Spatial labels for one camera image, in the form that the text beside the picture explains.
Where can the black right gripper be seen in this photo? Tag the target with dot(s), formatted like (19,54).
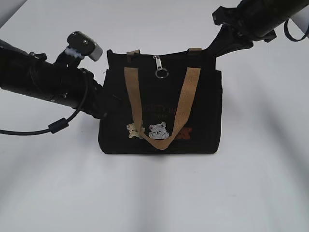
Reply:
(230,37)

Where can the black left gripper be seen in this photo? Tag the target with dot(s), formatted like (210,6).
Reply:
(78,86)

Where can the silver zipper pull with ring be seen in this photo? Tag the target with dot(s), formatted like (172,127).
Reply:
(160,72)

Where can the black canvas tote bag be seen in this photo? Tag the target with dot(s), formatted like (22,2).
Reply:
(159,100)

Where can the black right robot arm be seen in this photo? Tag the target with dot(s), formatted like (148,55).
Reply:
(252,21)

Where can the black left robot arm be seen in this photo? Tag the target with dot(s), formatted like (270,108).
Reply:
(33,76)

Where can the black wrist camera with grey end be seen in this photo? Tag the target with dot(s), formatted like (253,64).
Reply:
(80,46)

